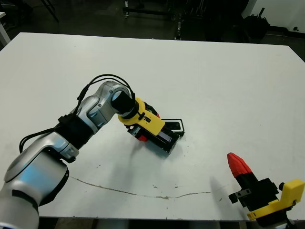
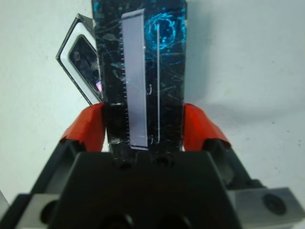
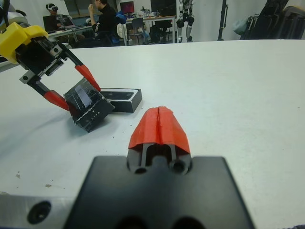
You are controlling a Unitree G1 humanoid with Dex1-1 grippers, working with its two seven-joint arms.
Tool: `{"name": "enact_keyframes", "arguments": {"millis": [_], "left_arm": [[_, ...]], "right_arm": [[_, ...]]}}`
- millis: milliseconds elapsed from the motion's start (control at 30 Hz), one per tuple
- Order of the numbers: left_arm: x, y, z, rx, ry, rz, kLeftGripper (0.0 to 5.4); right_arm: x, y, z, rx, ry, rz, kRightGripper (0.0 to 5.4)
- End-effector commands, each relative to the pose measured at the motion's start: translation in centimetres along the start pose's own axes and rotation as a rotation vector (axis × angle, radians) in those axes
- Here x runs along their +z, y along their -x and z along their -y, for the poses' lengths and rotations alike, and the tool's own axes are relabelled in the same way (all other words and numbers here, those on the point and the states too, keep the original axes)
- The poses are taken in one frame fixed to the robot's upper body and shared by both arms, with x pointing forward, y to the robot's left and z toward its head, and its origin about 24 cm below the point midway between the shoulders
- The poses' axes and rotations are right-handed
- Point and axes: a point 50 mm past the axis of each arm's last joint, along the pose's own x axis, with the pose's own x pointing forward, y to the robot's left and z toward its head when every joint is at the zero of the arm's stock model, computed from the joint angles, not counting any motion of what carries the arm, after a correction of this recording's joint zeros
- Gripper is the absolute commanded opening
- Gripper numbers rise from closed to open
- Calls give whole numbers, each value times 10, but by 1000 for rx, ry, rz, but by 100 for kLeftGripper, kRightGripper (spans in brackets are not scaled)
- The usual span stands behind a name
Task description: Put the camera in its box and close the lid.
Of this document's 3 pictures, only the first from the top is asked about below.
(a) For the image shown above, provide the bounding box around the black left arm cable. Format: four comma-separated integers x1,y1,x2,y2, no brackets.
19,74,137,153

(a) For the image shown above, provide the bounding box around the glossy black box lid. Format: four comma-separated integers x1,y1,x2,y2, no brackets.
145,125,180,155

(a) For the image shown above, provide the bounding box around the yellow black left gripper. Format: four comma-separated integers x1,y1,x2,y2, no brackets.
118,97,165,143

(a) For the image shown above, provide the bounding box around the black wheeled cart frame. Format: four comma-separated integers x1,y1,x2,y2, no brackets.
122,0,178,21

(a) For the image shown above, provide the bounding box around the black bushy floor object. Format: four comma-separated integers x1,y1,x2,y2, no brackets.
243,7,271,39

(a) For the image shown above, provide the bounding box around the metal post with caster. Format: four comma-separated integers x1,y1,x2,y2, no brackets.
173,20,183,40

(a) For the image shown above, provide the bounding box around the black slanted stand leg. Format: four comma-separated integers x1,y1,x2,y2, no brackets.
40,0,60,23

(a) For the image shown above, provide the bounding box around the black box base white lining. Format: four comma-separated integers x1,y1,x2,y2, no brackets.
164,118,185,138

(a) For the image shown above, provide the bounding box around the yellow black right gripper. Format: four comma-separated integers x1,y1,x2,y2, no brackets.
226,153,305,227

